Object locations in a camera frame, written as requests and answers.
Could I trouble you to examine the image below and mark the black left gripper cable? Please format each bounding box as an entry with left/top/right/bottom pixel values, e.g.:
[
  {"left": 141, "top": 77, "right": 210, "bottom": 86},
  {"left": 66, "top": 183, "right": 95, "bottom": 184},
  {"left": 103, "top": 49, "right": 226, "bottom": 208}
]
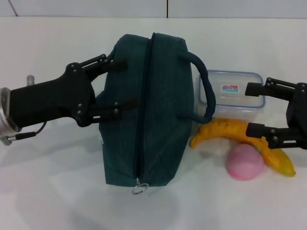
[{"left": 8, "top": 120, "right": 47, "bottom": 142}]

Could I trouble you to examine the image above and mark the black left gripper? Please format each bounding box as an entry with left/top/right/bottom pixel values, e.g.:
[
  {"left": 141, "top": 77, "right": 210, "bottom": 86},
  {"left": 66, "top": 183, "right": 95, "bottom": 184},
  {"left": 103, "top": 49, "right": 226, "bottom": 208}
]
[{"left": 9, "top": 54, "right": 138, "bottom": 129}]

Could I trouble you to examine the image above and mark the dark teal insulated lunch bag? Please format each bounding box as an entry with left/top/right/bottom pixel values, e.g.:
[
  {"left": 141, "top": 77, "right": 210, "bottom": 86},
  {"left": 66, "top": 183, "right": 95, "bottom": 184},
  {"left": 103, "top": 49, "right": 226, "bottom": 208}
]
[{"left": 95, "top": 31, "right": 217, "bottom": 196}]

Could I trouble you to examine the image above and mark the clear plastic food container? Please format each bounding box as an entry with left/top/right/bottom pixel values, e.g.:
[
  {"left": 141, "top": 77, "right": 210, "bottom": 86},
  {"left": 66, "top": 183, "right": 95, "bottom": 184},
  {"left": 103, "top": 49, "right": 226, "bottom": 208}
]
[{"left": 197, "top": 69, "right": 267, "bottom": 123}]

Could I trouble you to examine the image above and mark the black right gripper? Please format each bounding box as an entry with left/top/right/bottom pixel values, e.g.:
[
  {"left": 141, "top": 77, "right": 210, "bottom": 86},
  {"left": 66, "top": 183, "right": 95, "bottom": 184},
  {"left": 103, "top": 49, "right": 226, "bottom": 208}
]
[{"left": 245, "top": 77, "right": 307, "bottom": 150}]

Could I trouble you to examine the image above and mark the yellow banana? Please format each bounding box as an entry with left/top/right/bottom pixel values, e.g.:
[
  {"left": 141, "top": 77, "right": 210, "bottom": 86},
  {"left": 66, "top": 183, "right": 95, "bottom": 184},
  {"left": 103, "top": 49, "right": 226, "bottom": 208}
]
[{"left": 189, "top": 117, "right": 297, "bottom": 178}]

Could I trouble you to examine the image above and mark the pink peach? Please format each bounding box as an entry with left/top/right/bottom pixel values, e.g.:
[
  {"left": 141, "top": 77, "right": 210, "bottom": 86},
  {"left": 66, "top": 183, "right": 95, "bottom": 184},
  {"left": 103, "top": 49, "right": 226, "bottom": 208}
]
[{"left": 226, "top": 143, "right": 265, "bottom": 181}]

